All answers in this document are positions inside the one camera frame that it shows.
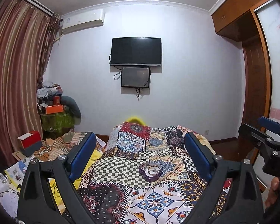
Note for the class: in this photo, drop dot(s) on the striped brown curtain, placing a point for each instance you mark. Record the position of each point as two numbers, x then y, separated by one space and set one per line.
26 39

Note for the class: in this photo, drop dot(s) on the orange box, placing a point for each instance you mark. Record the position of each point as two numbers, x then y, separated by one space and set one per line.
45 109

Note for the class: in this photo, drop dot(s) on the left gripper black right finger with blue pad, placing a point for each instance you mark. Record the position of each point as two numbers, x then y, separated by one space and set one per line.
209 169

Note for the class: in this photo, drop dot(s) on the green cloth-covered stand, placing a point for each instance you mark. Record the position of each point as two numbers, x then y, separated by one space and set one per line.
57 122

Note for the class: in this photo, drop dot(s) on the white air conditioner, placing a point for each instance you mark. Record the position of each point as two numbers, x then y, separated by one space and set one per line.
81 21

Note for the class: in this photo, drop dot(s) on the wooden wardrobe door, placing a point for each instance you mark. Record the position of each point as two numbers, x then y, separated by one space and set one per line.
237 20

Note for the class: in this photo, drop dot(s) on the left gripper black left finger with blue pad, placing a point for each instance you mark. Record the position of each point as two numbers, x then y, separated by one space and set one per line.
69 168

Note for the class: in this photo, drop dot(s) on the red and white box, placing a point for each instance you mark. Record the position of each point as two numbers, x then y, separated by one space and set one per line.
29 138

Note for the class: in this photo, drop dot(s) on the person's right hand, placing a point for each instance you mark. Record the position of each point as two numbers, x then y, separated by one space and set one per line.
272 193

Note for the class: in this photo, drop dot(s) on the purple heart-shaped tin box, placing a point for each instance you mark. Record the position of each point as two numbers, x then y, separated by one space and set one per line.
150 171

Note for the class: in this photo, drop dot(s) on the large wall-mounted television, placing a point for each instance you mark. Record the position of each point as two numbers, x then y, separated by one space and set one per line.
136 51

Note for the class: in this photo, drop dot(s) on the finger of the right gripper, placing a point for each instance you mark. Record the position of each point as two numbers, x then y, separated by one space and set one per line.
253 135
269 124

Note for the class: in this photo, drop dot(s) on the colourful patchwork bedspread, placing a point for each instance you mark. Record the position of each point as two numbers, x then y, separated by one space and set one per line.
113 190

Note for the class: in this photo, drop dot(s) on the small wall-mounted black screen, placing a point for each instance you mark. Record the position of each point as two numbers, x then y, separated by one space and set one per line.
135 77

